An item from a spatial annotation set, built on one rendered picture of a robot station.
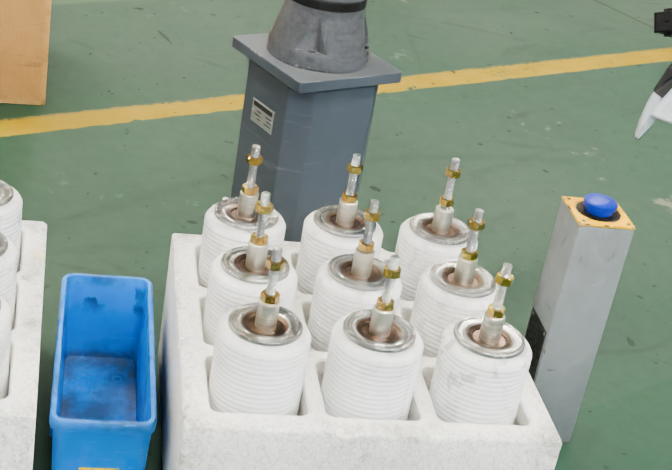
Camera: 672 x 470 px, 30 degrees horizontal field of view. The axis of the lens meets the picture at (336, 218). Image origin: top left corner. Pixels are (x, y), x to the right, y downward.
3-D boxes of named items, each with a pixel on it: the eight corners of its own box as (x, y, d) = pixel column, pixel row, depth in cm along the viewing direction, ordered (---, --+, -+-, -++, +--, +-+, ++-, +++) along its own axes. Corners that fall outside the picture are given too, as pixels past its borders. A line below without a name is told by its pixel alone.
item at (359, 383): (329, 507, 131) (358, 364, 123) (292, 450, 138) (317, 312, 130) (408, 492, 135) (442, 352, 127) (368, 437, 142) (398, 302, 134)
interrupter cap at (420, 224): (445, 213, 156) (446, 208, 156) (482, 242, 151) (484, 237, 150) (396, 221, 152) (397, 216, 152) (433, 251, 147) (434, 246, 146)
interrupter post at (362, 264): (354, 281, 137) (359, 255, 136) (346, 270, 139) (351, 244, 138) (374, 280, 138) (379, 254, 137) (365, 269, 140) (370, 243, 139)
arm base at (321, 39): (247, 38, 186) (256, -26, 181) (329, 32, 195) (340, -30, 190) (303, 77, 176) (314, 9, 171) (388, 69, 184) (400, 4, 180)
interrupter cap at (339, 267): (342, 295, 134) (343, 290, 134) (316, 260, 140) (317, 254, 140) (405, 291, 137) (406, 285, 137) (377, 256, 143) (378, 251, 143)
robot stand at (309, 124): (208, 213, 200) (231, 35, 186) (304, 197, 210) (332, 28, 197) (270, 269, 187) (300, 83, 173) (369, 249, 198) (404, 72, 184)
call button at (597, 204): (576, 205, 150) (580, 190, 149) (607, 208, 151) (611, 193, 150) (586, 221, 146) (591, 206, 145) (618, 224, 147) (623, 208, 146)
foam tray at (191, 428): (157, 352, 163) (172, 231, 155) (445, 368, 171) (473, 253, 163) (165, 567, 129) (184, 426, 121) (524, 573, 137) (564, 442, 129)
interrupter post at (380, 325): (373, 342, 127) (379, 314, 126) (363, 329, 129) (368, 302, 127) (394, 339, 128) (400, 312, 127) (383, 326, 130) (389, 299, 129)
